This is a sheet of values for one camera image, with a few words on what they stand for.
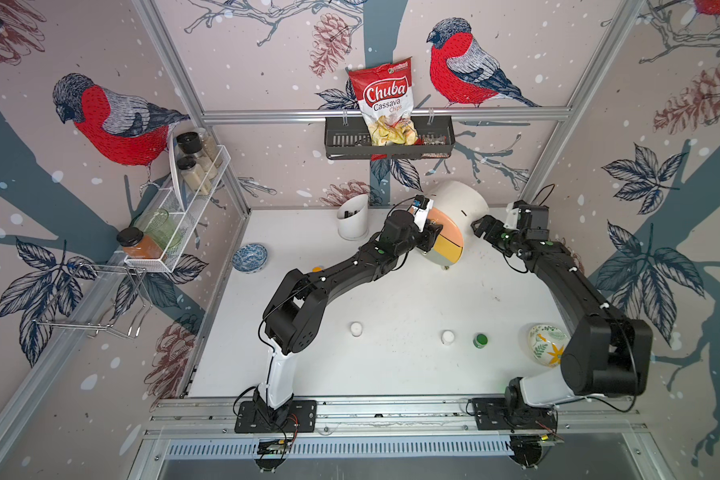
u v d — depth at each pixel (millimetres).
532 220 658
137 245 597
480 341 835
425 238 760
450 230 850
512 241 673
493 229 778
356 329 858
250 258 1037
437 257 951
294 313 505
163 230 666
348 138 949
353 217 1001
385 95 799
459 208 878
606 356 425
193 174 761
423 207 746
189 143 781
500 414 728
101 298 562
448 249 901
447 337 849
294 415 726
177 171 757
